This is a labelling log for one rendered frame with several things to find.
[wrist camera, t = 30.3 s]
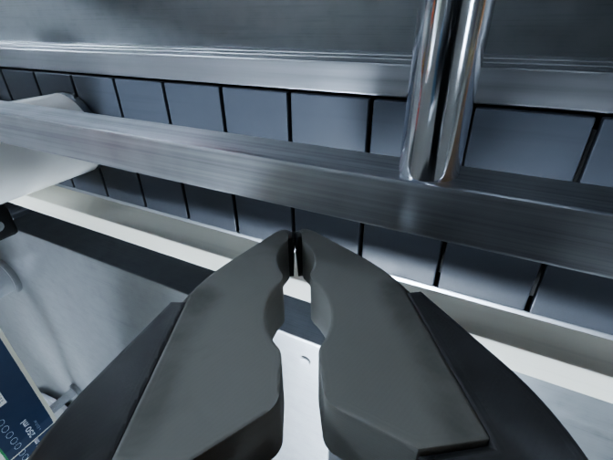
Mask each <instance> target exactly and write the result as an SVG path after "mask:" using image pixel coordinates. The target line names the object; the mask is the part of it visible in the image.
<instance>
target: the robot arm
mask: <svg viewBox="0 0 613 460"><path fill-rule="evenodd" d="M295 247H296V262H297V272H298V276H299V277H301V276H303V278H304V280H305V281H306V282H307V283H308V284H309V286H310V295H311V319H312V321H313V323H314V324H315V325H316V326H317V327H318V328H319V329H320V331H321V332H322V334H323V335H324V337H325V340H324V342H323V343H322V345H321V346H320V348H319V352H318V405H319V412H320V420H321V427H322V434H323V440H324V443H325V445H326V447H327V449H328V450H329V451H330V452H331V453H332V454H333V455H336V456H337V457H339V458H341V459H343V460H588V459H587V457H586V455H585V454H584V452H583V451H582V450H581V448H580V447H579V445H578V444H577V442H576V441H575V440H574V438H573V437H572V436H571V434H570V433H569V432H568V431H567V429H566V428H565V426H564V425H562V424H561V422H560V421H559V420H558V419H557V418H556V416H555V415H554V414H553V413H552V412H551V410H550V409H549V408H548V407H547V406H546V405H545V403H544V402H543V401H542V400H541V399H540V398H539V397H538V396H537V395H536V394H535V393H534V392H533V391H532V390H531V389H530V387H529V386H528V385H527V384H526V383H525V382H523V381H522V380H521V379H520V378H519V377H518V376H517V375H516V374H515V373H514V372H513V371H512V370H511V369H510V368H508V367H507V366H506V365H505V364H504V363H503V362H502V361H500V360H499V359H498V358H497V357H496V356H494V355H493V354H492V353H491V352H490V351H489V350H488V349H486V348H485V347H484V345H483V344H481V343H480V342H479V341H478V340H477V339H475V338H474V337H473V336H472V335H471V334H470V333H469V332H467V331H466V330H465V329H464V328H463V327H461V326H460V325H459V324H458V323H457V322H456V321H454V320H453V319H452V318H451V317H450V316H448V315H447V314H446V313H445V312H444V311H443V310H442V309H440V308H439V307H438V306H437V305H436V304H434V303H433V302H432V301H431V300H430V299H429V298H427V297H426V296H425V295H424V294H423V293H422V292H411V293H410V292H409V291H408V290H407V289H406V288H405V287H404V286H403V285H402V284H401V283H399V282H398V281H397V280H396V279H395V278H393V277H392V276H391V275H389V274H388V273H387V272H385V271H384V270H383V269H381V268H380V267H378V266H376V265H374V264H373V263H371V262H370V261H368V260H367V259H366V258H364V257H362V256H359V255H357V254H356V253H354V252H352V251H350V250H348V249H346V248H345V247H343V246H341V245H339V244H337V243H335V242H333V241H331V240H329V239H327V238H326V237H324V236H322V235H320V234H318V233H316V232H314V231H311V230H308V229H302V230H299V231H296V232H290V231H288V230H280V231H278V232H276V233H274V234H272V235H270V236H269V237H267V238H266V239H265V240H263V241H262V242H260V243H258V244H257V245H255V246H253V247H251V248H250V249H248V250H247V251H245V252H244V253H242V254H241V255H240V256H238V257H236V258H234V259H233V260H231V261H230V262H228V263H227V264H225V265H224V266H222V267H220V268H219V269H218V270H216V271H215V272H213V273H212V274H211V275H210V276H208V277H207V278H206V279H205V280H204V281H203V282H202V283H201V284H200V285H199V286H198V287H197V288H196V289H195V290H194V291H193V292H192V293H191V294H190V295H189V296H188V297H187V298H186V299H185V300H184V301H183V302H171V303H170V304H169V305H168V306H167V307H166V308H165V309H164V310H163V311H162V312H161V313H160V314H159V315H158V316H157V317H156V318H155V319H154V320H153V321H152V322H151V323H150V324H149V325H148V326H147V327H146V328H145V329H144V330H143V331H142V332H141V333H140V334H139V335H138V336H137V337H136V338H135V339H134V340H133V341H132V342H131V343H130V344H129V345H128V346H127V347H126V348H125V349H124V350H123V351H122V352H121V353H120V354H119V355H118V356H117V357H116V358H115V359H114V360H113V361H112V362H111V363H110V364H109V365H108V366H107V367H106V368H105V369H104V370H103V371H102V372H101V373H100V374H99V375H98V376H97V377H96V378H95V379H94V380H93V381H92V382H91V383H90V384H89V385H88V386H87V387H86V388H85V389H84V390H83V391H82V392H81V393H80V394H79V396H78V397H77V398H76V399H75V400H74V401H73V402H72V403H71V404H70V405H69V407H68V408H67V409H66V410H65V411H64V412H63V413H62V414H61V415H60V416H59V418H58V419H57V420H56V421H55V423H54V424H53V425H52V426H51V428H50V429H49V430H48V432H47V433H46V434H45V436H44V437H43V438H42V440H41V441H40V442H39V444H38V445H37V447H36V448H35V450H34V451H33V453H32V454H31V455H30V456H29V457H28V459H27V460H272V459H273V458H274V457H275V456H276V455H277V454H278V452H279V451H280V449H281V447H282V444H283V435H284V412H285V397H284V384H283V370H282V356H281V351H280V349H278V347H277V346H276V345H275V343H274V342H273V338H274V336H275V334H276V333H277V331H278V330H279V329H280V327H281V326H282V325H283V324H284V322H285V303H284V288H283V286H284V285H285V283H286V282H287V281H288V279H289V277H293V276H294V269H295Z"/></svg>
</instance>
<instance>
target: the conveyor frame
mask: <svg viewBox="0 0 613 460"><path fill-rule="evenodd" d="M411 58H412V52H388V51H355V50H321V49H288V48H254V47H188V46H155V45H122V44H88V43H55V42H21V41H0V67H3V68H26V69H38V70H50V71H62V72H73V73H85V74H97V75H109V76H121V77H133V78H156V79H168V80H179V81H191V82H202V83H214V84H226V85H238V86H250V87H262V88H274V89H297V90H308V91H320V92H332V93H344V94H356V95H368V96H380V97H392V98H404V99H406V98H407V96H408V88H409V80H410V66H411ZM474 104H485V105H497V106H509V107H521V108H532V109H544V110H567V111H579V112H591V113H603V114H613V57H555V56H522V55H488V54H484V58H483V66H482V70H481V75H480V79H479V84H478V88H477V92H476V97H475V102H474ZM54 185H55V186H59V187H62V188H66V189H69V190H72V191H76V192H79V193H85V194H88V195H92V196H95V197H98V198H102V199H105V200H109V201H111V202H115V203H119V204H125V205H127V206H131V207H135V208H138V209H141V210H144V211H148V212H152V213H155V214H160V215H164V216H168V217H170V218H174V219H177V220H181V221H184V222H187V223H191V224H194V225H200V226H203V227H207V228H210V229H213V230H217V231H220V232H224V233H226V234H230V235H236V236H240V237H242V238H246V239H250V240H253V241H256V242H259V243H260V242H262V241H263V239H259V238H256V237H252V236H249V235H243V234H240V231H238V232H233V231H229V230H226V229H222V228H219V227H216V226H212V225H207V224H203V223H199V222H196V221H193V220H191V218H189V219H186V218H182V217H179V216H176V215H172V214H166V213H163V212H159V211H156V210H152V209H149V208H148V206H147V207H142V206H139V205H136V204H130V203H126V202H122V201H120V200H116V199H112V198H109V197H106V196H102V195H99V194H95V193H90V192H86V191H82V190H79V189H76V187H75V188H72V187H69V186H65V185H62V184H59V183H57V184H54ZM440 274H441V272H437V274H436V278H435V282H434V285H433V286H430V285H427V284H423V283H420V282H417V281H413V280H409V279H407V278H403V277H397V276H393V275H391V276H392V277H393V278H395V279H396V280H398V281H400V282H404V283H407V284H411V285H414V286H417V287H421V288H427V289H430V290H433V291H437V292H441V293H443V294H447V295H450V296H454V297H457V298H463V299H466V300H470V301H473V302H476V303H480V304H483V305H486V306H490V307H493V308H498V309H502V310H506V311H509V312H513V313H515V314H519V315H523V316H526V317H529V318H532V319H539V320H542V321H545V322H548V323H552V324H556V325H558V326H562V327H565V328H569V329H574V330H578V331H581V332H585V333H588V334H591V335H595V336H598V337H601V338H605V339H608V340H613V335H610V334H607V333H604V332H600V331H596V330H593V329H587V328H584V327H580V326H577V325H574V324H570V323H566V322H564V321H560V320H556V319H550V318H547V317H544V316H540V315H536V314H534V313H531V312H529V305H530V303H531V300H532V297H533V296H529V298H528V300H527V302H526V305H525V309H524V310H520V309H516V308H510V307H507V306H504V305H500V304H497V303H493V302H490V301H487V300H483V299H479V298H474V297H470V296H467V295H464V294H460V293H457V292H453V291H450V290H447V289H443V288H439V287H438V284H439V279H440Z"/></svg>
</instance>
